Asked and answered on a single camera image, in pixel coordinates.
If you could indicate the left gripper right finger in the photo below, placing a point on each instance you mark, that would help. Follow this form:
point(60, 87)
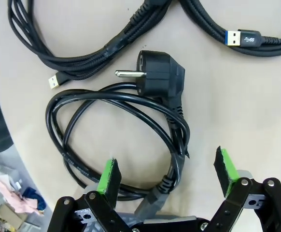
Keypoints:
point(227, 174)

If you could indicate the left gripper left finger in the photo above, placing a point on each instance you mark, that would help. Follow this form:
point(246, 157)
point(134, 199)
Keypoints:
point(109, 178)

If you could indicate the dark blue cloth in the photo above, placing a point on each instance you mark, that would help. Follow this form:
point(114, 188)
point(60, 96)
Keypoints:
point(35, 199)

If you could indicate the pink checked cloth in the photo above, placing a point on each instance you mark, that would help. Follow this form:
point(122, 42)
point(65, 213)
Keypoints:
point(12, 193)

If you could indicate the open brown cardboard box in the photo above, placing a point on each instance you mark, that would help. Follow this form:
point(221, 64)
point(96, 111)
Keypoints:
point(10, 216)

